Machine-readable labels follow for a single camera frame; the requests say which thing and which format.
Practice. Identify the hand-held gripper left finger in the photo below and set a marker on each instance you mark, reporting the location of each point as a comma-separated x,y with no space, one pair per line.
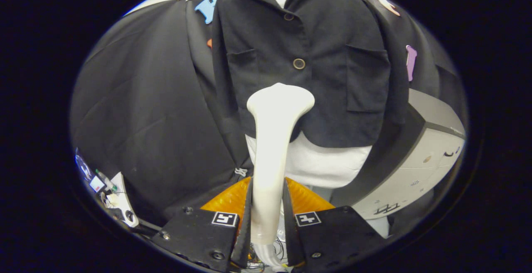
199,235

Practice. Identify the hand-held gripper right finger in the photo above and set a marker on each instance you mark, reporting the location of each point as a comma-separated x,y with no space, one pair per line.
332,233

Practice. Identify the white garment steamer wand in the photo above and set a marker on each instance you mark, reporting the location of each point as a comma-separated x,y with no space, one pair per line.
272,156

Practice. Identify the black suit jacket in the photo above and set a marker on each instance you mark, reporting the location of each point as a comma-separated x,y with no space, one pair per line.
332,98

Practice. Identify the white mannequin torso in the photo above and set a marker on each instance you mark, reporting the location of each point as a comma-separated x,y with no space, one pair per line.
328,167

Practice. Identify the small white tie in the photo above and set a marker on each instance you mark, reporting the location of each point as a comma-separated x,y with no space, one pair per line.
241,172

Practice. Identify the white angular device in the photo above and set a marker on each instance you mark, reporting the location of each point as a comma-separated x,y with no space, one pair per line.
124,202

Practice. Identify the grey two-door cabinet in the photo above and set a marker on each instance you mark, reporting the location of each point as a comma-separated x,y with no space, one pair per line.
415,173

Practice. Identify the green tipped pen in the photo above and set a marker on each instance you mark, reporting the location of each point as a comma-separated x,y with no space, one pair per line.
106,179

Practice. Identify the small white labelled box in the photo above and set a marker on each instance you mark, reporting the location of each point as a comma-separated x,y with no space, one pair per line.
97,184

